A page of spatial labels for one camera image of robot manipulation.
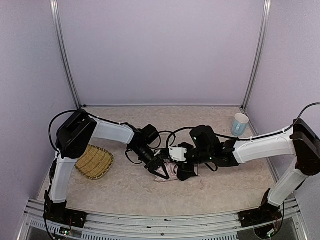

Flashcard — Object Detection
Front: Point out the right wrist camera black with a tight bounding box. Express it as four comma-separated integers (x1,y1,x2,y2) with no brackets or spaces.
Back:
168,147,187,163

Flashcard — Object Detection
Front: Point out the right aluminium corner post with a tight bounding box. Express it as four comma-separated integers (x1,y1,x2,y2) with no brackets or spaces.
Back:
241,0,272,112

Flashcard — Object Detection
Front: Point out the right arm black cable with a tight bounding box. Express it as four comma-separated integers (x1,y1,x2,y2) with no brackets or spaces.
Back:
166,101,320,151

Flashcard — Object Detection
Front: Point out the left aluminium corner post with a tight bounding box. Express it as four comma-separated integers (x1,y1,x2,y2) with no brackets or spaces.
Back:
49,0,82,109

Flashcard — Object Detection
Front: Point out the pink and black folding umbrella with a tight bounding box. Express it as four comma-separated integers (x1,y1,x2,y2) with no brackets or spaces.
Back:
154,162,203,188

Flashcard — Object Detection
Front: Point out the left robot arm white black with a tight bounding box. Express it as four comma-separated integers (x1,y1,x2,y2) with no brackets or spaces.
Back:
45,109,170,209

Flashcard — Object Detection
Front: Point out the woven bamboo tray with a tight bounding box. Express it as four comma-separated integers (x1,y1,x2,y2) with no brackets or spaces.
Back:
75,144,114,180

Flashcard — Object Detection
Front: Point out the left camera black cable loop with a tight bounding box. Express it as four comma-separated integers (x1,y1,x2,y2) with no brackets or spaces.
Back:
154,130,176,151

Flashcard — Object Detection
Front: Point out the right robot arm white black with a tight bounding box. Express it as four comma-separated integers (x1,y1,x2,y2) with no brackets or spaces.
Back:
169,119,320,211

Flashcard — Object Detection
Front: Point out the aluminium corner post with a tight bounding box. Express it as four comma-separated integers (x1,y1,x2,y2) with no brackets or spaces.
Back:
241,0,272,112
49,0,82,109

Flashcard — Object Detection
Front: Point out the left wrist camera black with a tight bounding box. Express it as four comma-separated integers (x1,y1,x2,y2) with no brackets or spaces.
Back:
154,148,169,159

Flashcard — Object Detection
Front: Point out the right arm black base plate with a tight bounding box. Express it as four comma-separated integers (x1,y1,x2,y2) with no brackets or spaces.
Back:
238,203,282,228

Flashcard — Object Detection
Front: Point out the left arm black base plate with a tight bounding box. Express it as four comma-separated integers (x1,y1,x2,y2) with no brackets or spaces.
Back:
43,204,87,228

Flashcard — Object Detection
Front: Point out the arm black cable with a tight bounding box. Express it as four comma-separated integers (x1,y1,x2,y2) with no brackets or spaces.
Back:
47,109,88,152
166,101,320,151

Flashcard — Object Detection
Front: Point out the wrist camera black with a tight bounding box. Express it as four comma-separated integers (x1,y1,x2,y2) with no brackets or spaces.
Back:
154,148,169,159
168,147,187,163

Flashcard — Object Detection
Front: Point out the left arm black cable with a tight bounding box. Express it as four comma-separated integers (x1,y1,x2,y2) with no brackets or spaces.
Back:
47,109,88,152

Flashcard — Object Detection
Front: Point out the light blue paper cup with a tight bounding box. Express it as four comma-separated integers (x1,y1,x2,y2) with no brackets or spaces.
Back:
231,113,249,137

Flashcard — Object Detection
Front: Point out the aluminium front rail frame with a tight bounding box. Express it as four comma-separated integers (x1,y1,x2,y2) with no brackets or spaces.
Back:
15,197,310,240

